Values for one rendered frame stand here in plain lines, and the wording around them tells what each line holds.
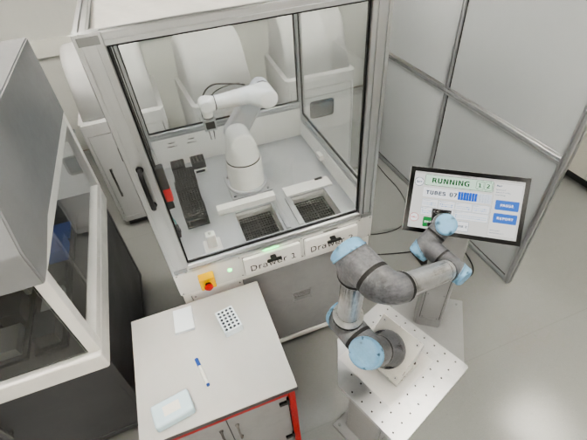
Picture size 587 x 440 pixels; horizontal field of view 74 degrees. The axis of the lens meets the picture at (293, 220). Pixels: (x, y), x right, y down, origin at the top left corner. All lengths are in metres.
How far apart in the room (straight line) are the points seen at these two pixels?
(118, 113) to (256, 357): 1.10
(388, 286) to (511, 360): 1.79
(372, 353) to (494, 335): 1.53
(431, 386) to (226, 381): 0.82
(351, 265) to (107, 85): 0.91
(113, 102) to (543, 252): 3.08
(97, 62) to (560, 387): 2.76
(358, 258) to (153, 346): 1.11
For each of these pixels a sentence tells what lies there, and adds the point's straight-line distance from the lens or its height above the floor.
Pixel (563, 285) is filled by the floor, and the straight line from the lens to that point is 3.36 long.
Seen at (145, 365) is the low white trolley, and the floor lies 0.76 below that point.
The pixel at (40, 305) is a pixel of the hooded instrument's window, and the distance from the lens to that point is 1.60.
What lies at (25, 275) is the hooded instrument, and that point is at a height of 1.42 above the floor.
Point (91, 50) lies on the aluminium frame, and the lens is 1.34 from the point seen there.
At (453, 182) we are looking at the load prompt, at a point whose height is 1.15.
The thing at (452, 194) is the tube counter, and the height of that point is 1.11.
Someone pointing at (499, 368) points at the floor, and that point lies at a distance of 2.79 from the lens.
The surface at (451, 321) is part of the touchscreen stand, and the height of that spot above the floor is 0.04.
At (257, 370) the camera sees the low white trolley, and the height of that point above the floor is 0.76.
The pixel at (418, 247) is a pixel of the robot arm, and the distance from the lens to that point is 1.49.
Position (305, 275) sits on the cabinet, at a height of 0.63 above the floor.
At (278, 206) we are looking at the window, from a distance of 1.76.
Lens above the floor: 2.31
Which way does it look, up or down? 43 degrees down
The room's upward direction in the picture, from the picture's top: 5 degrees counter-clockwise
